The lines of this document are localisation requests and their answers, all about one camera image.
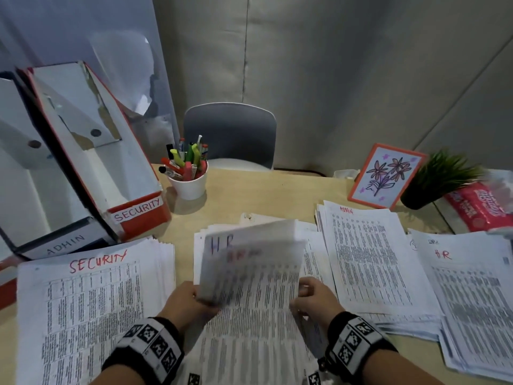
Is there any person's left hand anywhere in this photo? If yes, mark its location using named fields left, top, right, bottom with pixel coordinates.
left=157, top=281, right=220, bottom=332

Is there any person's right hand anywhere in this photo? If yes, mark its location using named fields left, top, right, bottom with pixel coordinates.
left=289, top=276, right=346, bottom=329

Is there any unsorted paper pile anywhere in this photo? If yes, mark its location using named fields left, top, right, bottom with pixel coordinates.
left=193, top=213, right=337, bottom=385

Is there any admin paper pile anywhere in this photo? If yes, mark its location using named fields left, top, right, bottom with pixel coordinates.
left=315, top=200, right=441, bottom=341

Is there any paper sheet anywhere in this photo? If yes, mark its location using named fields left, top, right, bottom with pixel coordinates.
left=178, top=219, right=321, bottom=385

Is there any security paper pile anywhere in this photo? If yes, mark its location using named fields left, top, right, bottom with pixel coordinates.
left=15, top=236, right=177, bottom=385

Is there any HR paper pile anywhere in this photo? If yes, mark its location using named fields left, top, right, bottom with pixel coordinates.
left=408, top=228, right=513, bottom=381

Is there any black admin file box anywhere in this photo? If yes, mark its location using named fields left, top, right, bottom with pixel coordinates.
left=0, top=72, right=117, bottom=261

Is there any person's left forearm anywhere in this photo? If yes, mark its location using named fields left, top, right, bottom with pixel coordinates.
left=90, top=364, right=137, bottom=385

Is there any black right wristband with markers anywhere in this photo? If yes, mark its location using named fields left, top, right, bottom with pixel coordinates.
left=318, top=311, right=398, bottom=378

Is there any black wristband with markers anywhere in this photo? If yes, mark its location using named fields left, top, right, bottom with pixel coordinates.
left=101, top=316, right=185, bottom=383
left=318, top=311, right=398, bottom=378

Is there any black left wristband with markers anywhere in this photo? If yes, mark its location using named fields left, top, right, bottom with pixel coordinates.
left=101, top=316, right=185, bottom=383

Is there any white pen cup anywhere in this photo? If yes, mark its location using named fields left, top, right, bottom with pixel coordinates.
left=167, top=162, right=209, bottom=201

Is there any green plant in black pot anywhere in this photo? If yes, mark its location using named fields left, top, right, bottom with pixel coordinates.
left=400, top=150, right=486, bottom=210

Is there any orange framed flower drawing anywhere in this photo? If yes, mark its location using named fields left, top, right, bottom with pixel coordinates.
left=347, top=143, right=429, bottom=210

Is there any bunch of coloured markers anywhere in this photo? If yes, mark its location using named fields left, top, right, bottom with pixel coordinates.
left=158, top=135, right=209, bottom=182

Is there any grey chair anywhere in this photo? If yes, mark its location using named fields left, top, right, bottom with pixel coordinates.
left=183, top=102, right=278, bottom=172

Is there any red white paper towel pack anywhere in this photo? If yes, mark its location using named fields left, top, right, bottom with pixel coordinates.
left=434, top=182, right=513, bottom=234

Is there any clear plastic bag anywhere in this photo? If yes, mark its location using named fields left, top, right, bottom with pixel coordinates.
left=480, top=169, right=513, bottom=193

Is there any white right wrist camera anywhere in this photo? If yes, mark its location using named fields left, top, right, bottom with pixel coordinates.
left=306, top=368, right=333, bottom=385

